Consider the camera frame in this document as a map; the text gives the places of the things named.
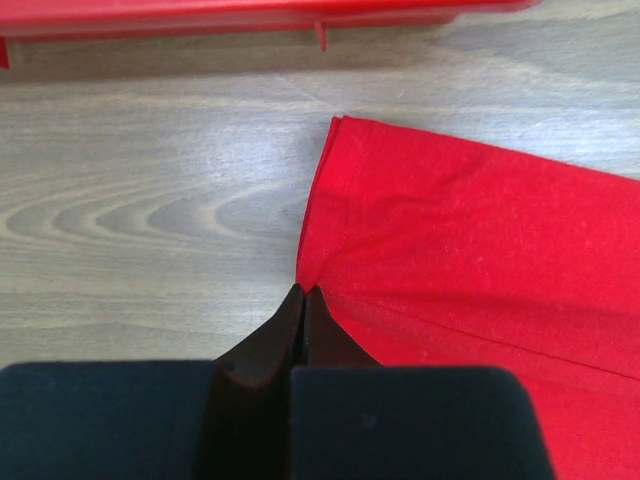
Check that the red plastic bin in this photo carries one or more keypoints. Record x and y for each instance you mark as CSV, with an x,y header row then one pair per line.
x,y
38,21

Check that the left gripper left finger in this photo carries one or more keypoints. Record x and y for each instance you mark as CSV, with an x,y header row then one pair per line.
x,y
245,432

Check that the red t shirt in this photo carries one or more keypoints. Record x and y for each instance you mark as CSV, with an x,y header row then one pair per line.
x,y
434,250

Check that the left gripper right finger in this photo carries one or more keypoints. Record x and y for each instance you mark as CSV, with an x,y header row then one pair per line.
x,y
325,343

